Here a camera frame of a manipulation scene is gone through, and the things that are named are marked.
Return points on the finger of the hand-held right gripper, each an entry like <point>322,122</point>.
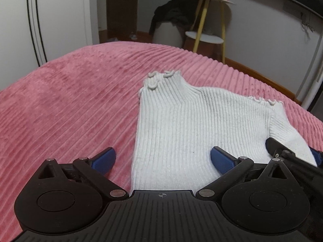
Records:
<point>282,148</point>
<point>316,157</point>

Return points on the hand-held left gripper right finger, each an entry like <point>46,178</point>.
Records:
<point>222,161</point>

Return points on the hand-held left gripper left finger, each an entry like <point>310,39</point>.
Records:
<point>104,160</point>

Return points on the white ribbed knit sweater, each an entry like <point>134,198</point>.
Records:
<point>181,128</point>

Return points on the black clothes pile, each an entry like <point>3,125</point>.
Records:
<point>174,7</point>

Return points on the pink ribbed blanket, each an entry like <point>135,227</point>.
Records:
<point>63,105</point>

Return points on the white floor stand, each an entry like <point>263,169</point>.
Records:
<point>311,80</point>

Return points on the yellow-legged side table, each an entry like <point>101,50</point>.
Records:
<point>204,36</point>

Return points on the white round bin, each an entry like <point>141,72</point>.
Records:
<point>166,34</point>

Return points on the white wardrobe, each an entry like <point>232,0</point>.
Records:
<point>50,17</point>

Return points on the dark brown door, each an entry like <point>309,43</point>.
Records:
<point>122,7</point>

